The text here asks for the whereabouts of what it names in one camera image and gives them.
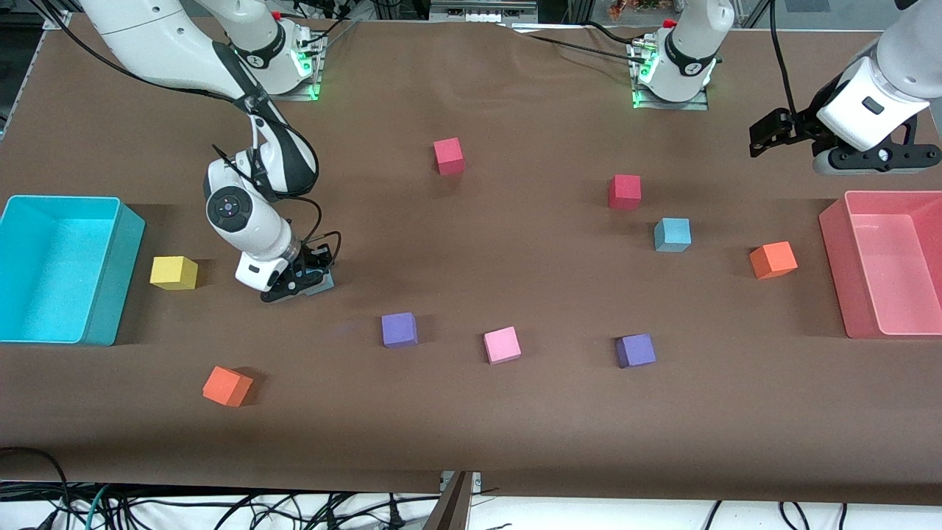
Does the pink plastic bin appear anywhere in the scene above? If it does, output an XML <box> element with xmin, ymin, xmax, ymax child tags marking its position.
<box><xmin>818</xmin><ymin>190</ymin><xmax>942</xmax><ymax>340</ymax></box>

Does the cyan plastic bin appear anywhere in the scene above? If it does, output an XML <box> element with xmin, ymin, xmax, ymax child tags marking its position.
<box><xmin>0</xmin><ymin>194</ymin><xmax>146</xmax><ymax>347</ymax></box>

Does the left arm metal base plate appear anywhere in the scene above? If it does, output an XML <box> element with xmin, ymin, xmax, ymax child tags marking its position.
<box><xmin>627</xmin><ymin>38</ymin><xmax>711</xmax><ymax>111</ymax></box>

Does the black cable across sheet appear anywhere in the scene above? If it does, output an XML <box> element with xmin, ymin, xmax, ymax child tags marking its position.
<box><xmin>511</xmin><ymin>26</ymin><xmax>635</xmax><ymax>58</ymax></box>

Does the yellow foam cube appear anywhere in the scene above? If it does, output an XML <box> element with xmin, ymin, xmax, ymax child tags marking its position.
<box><xmin>149</xmin><ymin>255</ymin><xmax>199</xmax><ymax>292</ymax></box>

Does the brown table cover sheet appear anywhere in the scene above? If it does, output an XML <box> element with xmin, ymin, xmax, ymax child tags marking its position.
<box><xmin>0</xmin><ymin>13</ymin><xmax>942</xmax><ymax>509</ymax></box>

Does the teal floor cable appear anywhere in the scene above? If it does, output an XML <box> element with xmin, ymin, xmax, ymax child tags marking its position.
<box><xmin>85</xmin><ymin>483</ymin><xmax>113</xmax><ymax>530</ymax></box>

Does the red foam cube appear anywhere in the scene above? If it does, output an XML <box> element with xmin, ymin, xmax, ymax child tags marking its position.
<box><xmin>432</xmin><ymin>137</ymin><xmax>466</xmax><ymax>177</ymax></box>
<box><xmin>608</xmin><ymin>174</ymin><xmax>642</xmax><ymax>211</ymax></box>

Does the pink foam cube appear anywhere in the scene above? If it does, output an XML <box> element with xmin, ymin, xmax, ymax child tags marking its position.
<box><xmin>483</xmin><ymin>326</ymin><xmax>523</xmax><ymax>366</ymax></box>

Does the orange foam cube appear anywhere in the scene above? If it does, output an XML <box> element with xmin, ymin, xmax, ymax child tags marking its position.
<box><xmin>749</xmin><ymin>241</ymin><xmax>799</xmax><ymax>280</ymax></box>
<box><xmin>202</xmin><ymin>365</ymin><xmax>255</xmax><ymax>409</ymax></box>

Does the dark slanted beam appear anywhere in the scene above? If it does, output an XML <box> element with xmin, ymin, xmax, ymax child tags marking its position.
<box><xmin>423</xmin><ymin>471</ymin><xmax>473</xmax><ymax>530</ymax></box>

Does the black looped floor cable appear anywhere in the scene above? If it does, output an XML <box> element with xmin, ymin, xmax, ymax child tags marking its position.
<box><xmin>0</xmin><ymin>446</ymin><xmax>73</xmax><ymax>516</ymax></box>

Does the purple foam cube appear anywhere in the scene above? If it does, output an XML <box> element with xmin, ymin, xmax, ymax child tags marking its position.
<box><xmin>615</xmin><ymin>333</ymin><xmax>657</xmax><ymax>370</ymax></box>
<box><xmin>380</xmin><ymin>312</ymin><xmax>419</xmax><ymax>349</ymax></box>

